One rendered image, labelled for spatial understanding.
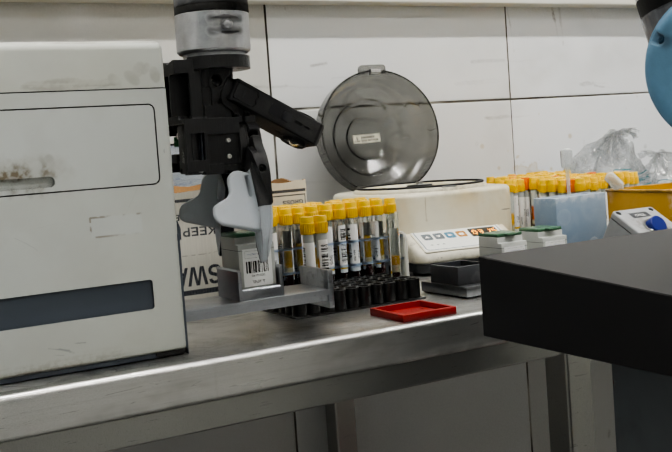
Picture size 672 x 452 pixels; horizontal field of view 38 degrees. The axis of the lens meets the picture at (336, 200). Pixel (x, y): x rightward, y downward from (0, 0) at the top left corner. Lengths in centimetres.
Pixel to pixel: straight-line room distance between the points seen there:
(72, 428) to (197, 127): 30
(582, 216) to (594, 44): 82
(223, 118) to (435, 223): 53
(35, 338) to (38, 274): 6
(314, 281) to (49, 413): 32
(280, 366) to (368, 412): 88
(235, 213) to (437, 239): 51
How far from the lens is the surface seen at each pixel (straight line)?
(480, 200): 145
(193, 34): 98
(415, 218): 141
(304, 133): 102
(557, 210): 132
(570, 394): 120
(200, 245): 127
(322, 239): 111
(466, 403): 194
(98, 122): 92
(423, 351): 103
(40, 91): 91
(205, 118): 96
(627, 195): 144
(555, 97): 205
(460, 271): 117
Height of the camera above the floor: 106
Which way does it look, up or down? 3 degrees down
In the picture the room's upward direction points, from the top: 4 degrees counter-clockwise
